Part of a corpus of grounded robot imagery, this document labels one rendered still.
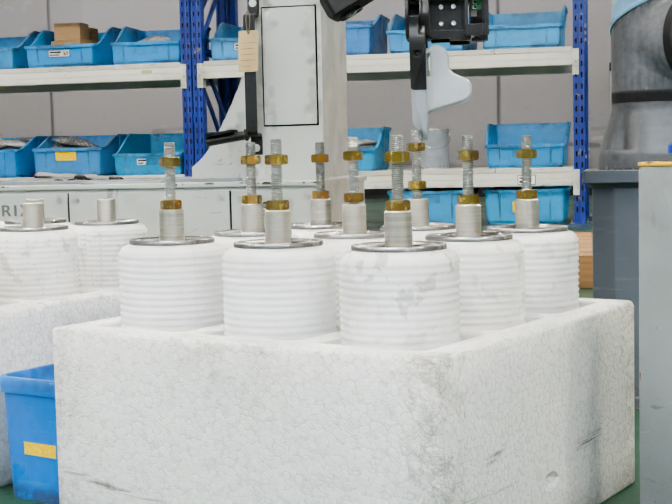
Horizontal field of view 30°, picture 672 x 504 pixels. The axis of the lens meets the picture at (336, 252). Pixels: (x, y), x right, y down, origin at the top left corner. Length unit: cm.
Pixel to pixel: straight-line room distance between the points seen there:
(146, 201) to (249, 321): 231
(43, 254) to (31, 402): 21
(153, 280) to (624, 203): 71
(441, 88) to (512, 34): 454
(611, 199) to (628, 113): 11
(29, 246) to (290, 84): 194
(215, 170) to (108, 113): 686
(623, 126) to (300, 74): 171
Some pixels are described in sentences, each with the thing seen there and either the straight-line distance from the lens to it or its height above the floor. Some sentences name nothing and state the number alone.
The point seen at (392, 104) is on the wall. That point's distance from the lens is 960.
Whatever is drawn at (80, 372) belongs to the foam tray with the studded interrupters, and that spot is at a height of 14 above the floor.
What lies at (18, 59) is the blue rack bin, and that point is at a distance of 653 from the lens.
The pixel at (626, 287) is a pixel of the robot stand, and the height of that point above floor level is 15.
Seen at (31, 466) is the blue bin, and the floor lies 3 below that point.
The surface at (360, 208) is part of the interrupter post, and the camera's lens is 114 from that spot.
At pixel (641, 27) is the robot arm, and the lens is 164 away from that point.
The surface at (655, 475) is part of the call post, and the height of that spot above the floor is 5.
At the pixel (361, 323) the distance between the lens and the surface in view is 96.
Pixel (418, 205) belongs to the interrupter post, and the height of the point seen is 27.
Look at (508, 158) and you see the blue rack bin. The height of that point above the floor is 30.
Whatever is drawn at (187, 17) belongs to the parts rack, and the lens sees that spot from 609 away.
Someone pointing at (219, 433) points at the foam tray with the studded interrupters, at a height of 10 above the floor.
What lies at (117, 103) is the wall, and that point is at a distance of 1024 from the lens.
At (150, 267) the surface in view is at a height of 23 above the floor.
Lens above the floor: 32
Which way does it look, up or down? 4 degrees down
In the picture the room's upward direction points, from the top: 1 degrees counter-clockwise
